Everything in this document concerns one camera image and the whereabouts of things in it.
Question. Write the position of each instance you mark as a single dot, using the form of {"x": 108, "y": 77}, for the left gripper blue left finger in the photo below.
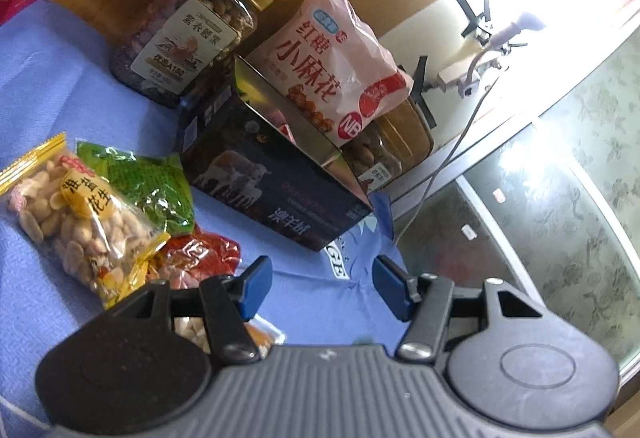
{"x": 255, "y": 283}

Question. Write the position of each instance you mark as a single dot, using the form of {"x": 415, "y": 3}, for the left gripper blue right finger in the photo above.
{"x": 395, "y": 286}

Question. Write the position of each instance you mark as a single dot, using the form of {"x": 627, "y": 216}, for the yellow peanut packet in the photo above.
{"x": 65, "y": 208}

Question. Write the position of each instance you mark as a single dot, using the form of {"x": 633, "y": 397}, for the red snack packet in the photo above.
{"x": 185, "y": 261}

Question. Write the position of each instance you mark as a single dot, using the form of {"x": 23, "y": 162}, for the small nut packet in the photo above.
{"x": 263, "y": 333}

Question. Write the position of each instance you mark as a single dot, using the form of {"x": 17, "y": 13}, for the open metal tin box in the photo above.
{"x": 243, "y": 143}

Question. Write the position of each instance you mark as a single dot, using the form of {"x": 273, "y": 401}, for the green vegetable snack packet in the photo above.
{"x": 157, "y": 186}

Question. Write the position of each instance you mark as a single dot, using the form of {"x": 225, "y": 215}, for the gold lid pecan jar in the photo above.
{"x": 389, "y": 146}

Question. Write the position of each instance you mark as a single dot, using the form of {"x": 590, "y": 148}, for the pink twisted dough snack bag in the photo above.
{"x": 330, "y": 64}

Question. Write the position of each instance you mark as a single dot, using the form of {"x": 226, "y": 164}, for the gold lid cashew jar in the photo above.
{"x": 181, "y": 41}

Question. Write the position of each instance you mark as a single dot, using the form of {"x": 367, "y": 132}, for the blue printed cloth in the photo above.
{"x": 55, "y": 78}

